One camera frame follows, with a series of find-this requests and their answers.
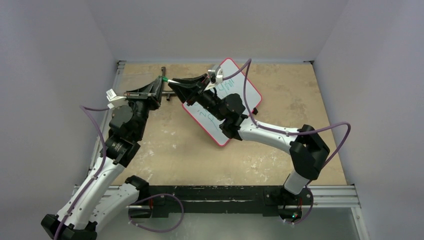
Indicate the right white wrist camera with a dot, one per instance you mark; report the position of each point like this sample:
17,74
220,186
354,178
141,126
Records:
215,76

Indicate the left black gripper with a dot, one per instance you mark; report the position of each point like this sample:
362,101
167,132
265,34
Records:
147,94

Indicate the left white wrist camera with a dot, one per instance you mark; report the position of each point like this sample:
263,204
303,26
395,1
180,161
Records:
114,100

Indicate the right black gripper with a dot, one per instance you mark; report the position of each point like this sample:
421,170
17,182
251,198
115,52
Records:
195,93

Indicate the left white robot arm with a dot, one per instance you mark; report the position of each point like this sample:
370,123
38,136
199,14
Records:
126,129

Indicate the dark metal bracket tool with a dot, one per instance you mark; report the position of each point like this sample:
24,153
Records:
168,94

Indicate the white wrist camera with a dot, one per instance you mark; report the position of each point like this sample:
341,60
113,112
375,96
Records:
215,76
114,100

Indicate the pink framed whiteboard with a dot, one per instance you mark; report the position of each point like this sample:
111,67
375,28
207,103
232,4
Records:
238,95

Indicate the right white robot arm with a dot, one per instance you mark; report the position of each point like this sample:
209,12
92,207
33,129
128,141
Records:
307,149

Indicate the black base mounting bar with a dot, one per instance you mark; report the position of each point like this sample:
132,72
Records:
266,200

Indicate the white green whiteboard marker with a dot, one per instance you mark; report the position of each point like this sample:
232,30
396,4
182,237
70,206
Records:
172,81

